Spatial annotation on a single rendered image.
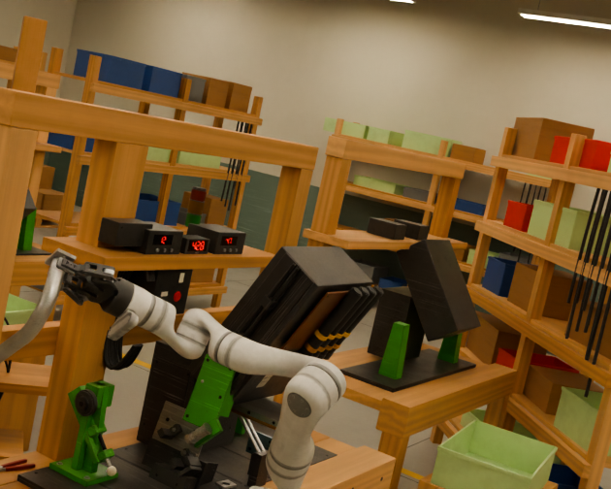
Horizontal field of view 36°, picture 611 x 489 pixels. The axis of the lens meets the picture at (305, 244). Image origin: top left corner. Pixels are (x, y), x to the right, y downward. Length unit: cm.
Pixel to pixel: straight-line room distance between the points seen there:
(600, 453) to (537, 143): 224
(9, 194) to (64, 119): 25
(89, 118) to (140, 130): 21
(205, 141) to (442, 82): 928
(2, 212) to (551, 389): 371
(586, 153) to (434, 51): 685
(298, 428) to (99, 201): 118
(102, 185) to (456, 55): 969
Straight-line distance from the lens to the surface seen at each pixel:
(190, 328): 197
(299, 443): 189
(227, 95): 932
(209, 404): 287
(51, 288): 185
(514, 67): 1191
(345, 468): 333
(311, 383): 178
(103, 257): 266
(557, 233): 570
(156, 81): 834
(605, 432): 489
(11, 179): 252
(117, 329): 190
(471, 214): 1126
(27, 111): 252
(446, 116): 1213
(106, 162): 278
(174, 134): 294
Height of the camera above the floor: 201
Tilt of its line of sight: 7 degrees down
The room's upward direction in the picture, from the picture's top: 12 degrees clockwise
